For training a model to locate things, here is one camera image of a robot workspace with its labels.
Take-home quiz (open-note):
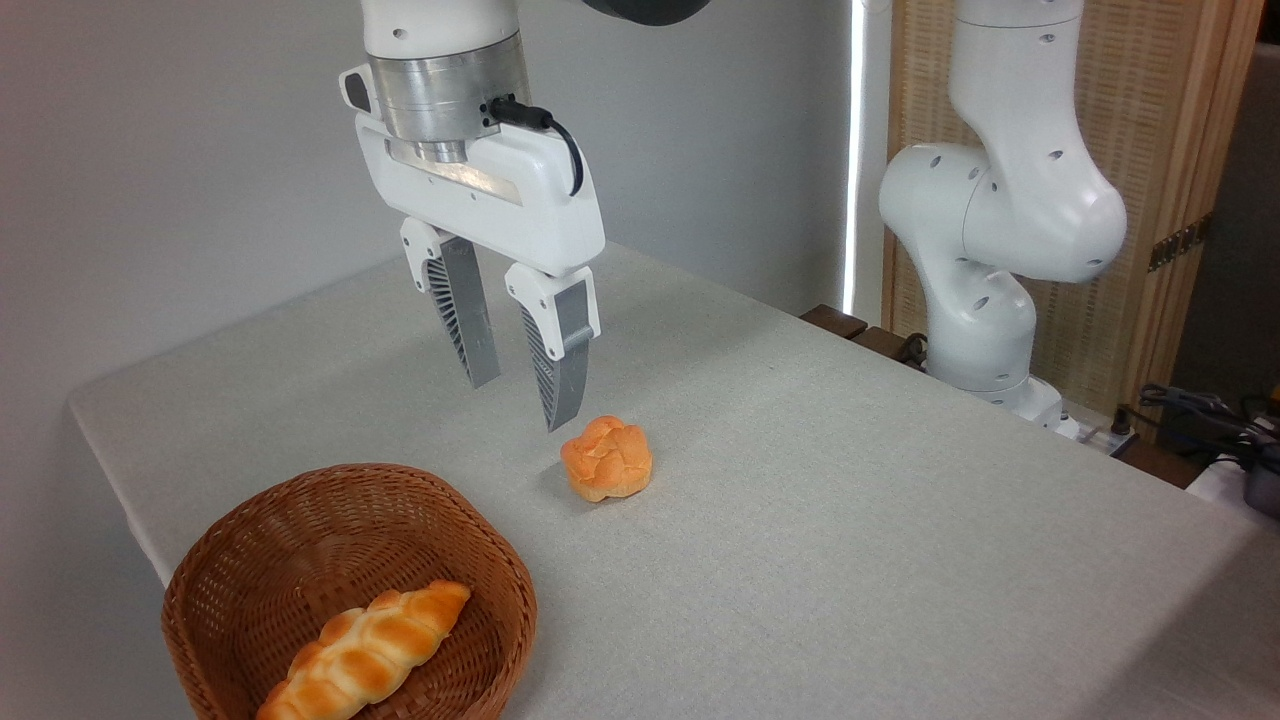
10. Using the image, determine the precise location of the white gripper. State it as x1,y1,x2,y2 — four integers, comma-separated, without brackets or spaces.
339,64,607,433

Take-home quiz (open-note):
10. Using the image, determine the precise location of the long braided bread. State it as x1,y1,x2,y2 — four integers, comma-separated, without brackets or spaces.
256,580,472,720

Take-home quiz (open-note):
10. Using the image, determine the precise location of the round knotted bread roll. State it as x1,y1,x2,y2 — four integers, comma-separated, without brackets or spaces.
560,415,655,504

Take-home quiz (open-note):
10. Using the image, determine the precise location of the brown wicker basket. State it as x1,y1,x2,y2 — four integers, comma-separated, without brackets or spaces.
162,463,539,720

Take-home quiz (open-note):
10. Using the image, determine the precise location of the dark brown wooden board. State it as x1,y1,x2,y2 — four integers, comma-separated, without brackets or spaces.
800,304,933,371

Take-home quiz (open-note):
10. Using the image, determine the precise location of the white vertical light strip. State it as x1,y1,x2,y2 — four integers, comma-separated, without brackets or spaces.
842,0,867,317

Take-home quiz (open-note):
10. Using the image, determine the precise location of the grey tablecloth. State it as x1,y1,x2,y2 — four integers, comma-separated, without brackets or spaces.
68,240,1280,720

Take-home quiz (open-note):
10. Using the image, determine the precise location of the white power strip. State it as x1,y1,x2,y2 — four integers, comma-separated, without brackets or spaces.
1050,402,1139,457

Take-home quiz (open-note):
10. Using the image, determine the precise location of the brass screen hinge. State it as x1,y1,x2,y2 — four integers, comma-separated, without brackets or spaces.
1147,213,1214,273

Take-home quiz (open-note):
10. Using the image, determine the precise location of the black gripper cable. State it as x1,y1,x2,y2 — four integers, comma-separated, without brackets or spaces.
487,96,586,198

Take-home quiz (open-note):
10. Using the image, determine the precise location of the black cable bundle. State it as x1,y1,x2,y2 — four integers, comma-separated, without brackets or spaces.
1138,384,1280,517

